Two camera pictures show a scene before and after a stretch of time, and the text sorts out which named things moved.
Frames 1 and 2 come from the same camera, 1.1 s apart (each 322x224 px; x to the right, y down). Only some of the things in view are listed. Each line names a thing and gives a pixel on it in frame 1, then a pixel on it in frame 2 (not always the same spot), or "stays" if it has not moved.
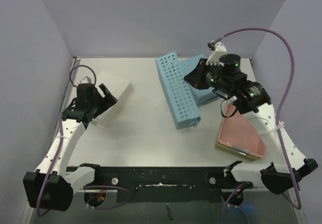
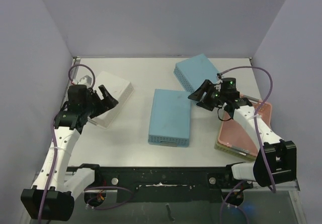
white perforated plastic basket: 122,89 stays
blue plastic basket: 183,105 to 170,119
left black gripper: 107,102 stays
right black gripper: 201,72 to 207,96
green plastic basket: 235,151 stays
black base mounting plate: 173,184 stays
